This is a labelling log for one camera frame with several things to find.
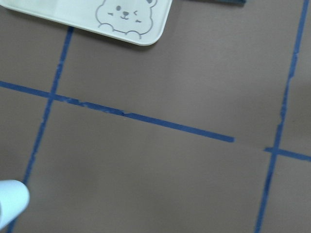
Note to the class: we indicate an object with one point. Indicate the light blue plastic cup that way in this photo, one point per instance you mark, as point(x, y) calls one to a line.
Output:
point(14, 199)

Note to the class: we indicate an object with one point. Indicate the dark small box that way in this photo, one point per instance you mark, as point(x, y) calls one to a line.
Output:
point(235, 2)

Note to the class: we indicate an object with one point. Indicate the cream bear tray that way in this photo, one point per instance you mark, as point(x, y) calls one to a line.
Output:
point(139, 22)

